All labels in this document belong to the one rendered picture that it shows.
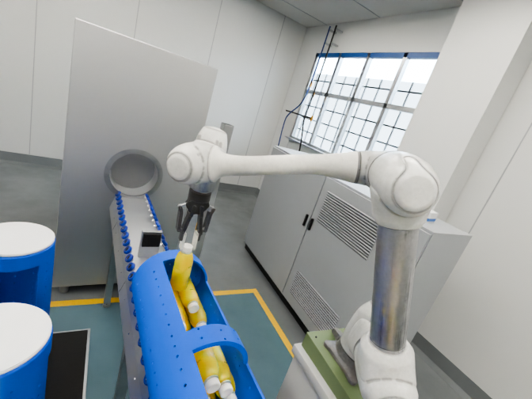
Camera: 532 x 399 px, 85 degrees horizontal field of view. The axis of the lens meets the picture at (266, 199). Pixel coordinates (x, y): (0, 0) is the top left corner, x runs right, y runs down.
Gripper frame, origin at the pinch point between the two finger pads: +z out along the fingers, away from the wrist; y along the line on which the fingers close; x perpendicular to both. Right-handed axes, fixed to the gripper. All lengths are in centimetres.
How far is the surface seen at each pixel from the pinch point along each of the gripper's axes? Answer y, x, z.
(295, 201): -155, -132, 30
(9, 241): 57, -48, 29
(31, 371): 42, 13, 35
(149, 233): 2, -50, 26
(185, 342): 7.3, 33.3, 11.8
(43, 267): 45, -43, 39
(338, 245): -152, -57, 38
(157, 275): 9.1, 2.5, 12.8
